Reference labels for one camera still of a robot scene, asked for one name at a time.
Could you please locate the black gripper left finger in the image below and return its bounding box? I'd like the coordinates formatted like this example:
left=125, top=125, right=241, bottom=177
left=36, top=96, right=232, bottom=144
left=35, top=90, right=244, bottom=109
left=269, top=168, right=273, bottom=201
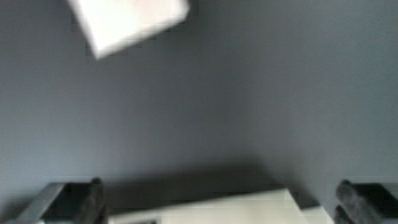
left=42, top=178, right=107, bottom=224

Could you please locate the white square tabletop part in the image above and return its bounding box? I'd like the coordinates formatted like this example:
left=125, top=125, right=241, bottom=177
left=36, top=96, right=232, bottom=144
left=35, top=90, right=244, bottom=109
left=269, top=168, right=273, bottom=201
left=67, top=0, right=191, bottom=59

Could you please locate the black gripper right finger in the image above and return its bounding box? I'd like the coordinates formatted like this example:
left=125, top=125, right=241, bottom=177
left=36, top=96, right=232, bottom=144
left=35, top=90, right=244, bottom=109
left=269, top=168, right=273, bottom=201
left=335, top=180, right=398, bottom=224

